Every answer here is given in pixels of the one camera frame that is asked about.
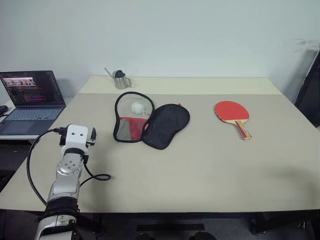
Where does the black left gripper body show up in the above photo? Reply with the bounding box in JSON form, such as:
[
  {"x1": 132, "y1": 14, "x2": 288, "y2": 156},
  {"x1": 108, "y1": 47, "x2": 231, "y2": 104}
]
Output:
[{"x1": 85, "y1": 127, "x2": 98, "y2": 148}]

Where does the white ping pong ball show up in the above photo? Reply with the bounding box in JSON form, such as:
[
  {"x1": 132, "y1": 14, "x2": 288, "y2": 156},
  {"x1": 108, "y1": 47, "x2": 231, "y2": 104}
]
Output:
[{"x1": 130, "y1": 101, "x2": 149, "y2": 116}]

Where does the red black paddle case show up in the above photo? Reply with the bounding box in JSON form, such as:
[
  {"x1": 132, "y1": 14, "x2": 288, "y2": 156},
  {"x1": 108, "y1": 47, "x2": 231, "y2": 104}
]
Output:
[{"x1": 113, "y1": 91, "x2": 191, "y2": 151}]

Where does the red table tennis paddle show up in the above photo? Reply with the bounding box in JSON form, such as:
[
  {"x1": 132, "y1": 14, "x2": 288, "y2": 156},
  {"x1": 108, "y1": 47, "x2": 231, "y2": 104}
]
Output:
[{"x1": 213, "y1": 100, "x2": 253, "y2": 141}]

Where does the steel watering can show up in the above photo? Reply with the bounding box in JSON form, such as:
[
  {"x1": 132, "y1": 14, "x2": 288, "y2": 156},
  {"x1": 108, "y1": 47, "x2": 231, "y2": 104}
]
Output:
[{"x1": 103, "y1": 67, "x2": 133, "y2": 90}]

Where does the dark grey open laptop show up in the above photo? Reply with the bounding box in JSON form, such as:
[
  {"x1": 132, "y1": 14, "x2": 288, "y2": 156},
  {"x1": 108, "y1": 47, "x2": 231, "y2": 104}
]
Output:
[{"x1": 0, "y1": 70, "x2": 67, "y2": 136}]

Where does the dark rounded shape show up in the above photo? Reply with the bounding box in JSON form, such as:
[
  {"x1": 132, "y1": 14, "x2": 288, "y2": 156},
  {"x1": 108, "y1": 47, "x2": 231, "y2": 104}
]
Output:
[{"x1": 188, "y1": 230, "x2": 219, "y2": 240}]

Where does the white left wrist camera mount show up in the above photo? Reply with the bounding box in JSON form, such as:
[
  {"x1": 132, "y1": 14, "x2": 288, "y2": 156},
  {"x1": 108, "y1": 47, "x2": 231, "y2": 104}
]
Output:
[{"x1": 59, "y1": 123, "x2": 89, "y2": 154}]

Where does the black table frame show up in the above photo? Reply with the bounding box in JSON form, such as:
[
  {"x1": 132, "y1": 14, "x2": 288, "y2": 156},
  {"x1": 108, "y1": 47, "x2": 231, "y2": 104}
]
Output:
[{"x1": 79, "y1": 211, "x2": 312, "y2": 236}]

